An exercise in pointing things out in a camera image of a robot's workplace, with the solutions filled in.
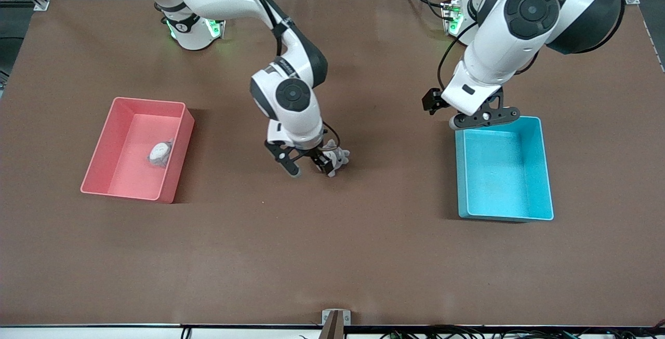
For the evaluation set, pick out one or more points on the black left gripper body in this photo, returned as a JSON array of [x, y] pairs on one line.
[[430, 101]]

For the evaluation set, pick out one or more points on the grey Totoro plush toy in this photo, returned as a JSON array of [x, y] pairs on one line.
[[160, 151], [341, 158]]

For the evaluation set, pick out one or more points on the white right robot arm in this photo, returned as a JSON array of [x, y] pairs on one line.
[[296, 121]]

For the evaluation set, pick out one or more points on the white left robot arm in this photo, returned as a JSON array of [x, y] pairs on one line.
[[499, 58]]

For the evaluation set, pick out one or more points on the blue plastic box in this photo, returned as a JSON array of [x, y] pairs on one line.
[[499, 183]]

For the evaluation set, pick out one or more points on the pink plastic box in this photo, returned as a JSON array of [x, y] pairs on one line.
[[130, 183]]

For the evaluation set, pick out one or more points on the brown table mat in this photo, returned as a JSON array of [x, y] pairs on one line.
[[332, 235]]

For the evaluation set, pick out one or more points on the metal table edge bracket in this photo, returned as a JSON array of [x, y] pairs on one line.
[[326, 318]]

